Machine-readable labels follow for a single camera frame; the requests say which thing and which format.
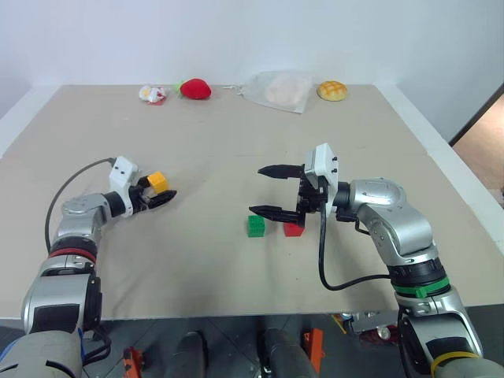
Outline green cube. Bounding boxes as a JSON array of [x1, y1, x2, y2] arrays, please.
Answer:
[[246, 214, 266, 239]]

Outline small white red yellow toy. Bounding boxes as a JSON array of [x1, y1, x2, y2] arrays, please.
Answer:
[[138, 83, 168, 106]]

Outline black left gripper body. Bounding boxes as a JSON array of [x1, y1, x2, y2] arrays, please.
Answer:
[[129, 177, 155, 213]]

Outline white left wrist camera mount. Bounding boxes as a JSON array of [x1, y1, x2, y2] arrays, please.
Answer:
[[108, 156, 140, 218]]

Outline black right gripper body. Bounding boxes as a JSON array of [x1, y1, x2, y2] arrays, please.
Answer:
[[295, 172, 331, 217]]

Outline black cable under table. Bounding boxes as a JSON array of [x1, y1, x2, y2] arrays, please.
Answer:
[[80, 325, 114, 365]]

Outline yellow cube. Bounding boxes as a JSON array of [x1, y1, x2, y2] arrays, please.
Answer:
[[146, 171, 170, 195]]

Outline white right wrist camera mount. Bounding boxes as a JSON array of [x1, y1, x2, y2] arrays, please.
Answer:
[[302, 142, 341, 216]]

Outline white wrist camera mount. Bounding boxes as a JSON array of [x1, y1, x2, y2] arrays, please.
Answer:
[[108, 156, 140, 218], [302, 142, 341, 216]]

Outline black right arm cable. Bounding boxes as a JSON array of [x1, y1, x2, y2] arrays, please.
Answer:
[[317, 195, 395, 293]]

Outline yellow pineapple bun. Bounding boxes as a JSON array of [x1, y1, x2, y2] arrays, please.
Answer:
[[317, 80, 350, 102]]

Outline orange bracket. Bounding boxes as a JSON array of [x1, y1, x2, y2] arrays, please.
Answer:
[[302, 328, 326, 370], [122, 346, 139, 378]]

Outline red plush strawberry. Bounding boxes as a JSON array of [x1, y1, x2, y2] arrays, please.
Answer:
[[174, 77, 213, 101]]

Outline red cube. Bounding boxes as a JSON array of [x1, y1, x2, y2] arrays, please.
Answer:
[[283, 222, 306, 239]]

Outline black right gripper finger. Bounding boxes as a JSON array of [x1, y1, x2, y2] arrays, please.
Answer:
[[257, 163, 307, 180], [248, 204, 307, 229]]

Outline grey left arm cable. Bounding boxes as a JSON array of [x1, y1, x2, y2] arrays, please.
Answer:
[[44, 157, 118, 255]]

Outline large dark rounded shape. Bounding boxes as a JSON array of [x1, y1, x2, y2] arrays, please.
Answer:
[[257, 326, 317, 378]]

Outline clutter under table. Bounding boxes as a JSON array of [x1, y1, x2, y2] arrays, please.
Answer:
[[333, 310, 399, 348]]

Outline white mesh bag with bread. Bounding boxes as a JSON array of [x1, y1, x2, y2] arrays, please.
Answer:
[[223, 70, 313, 116]]

